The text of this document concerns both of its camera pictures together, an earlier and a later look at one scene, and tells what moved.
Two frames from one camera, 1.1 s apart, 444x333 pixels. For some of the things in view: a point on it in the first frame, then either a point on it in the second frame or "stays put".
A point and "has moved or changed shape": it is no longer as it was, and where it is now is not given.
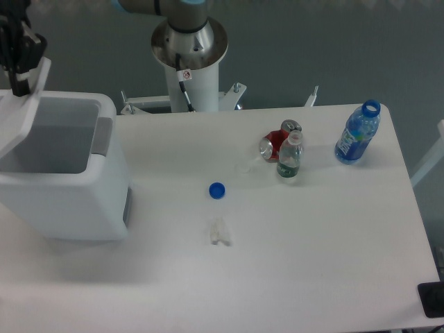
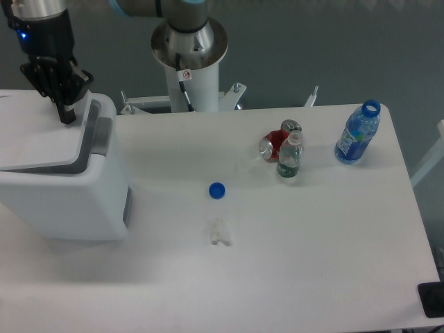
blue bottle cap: [217, 190] stays put
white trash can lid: [17, 113] has moved or changed shape
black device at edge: [431, 297] stays put
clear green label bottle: [291, 155] stays put
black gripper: [29, 46] -> [50, 46]
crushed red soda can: [270, 145] stays put
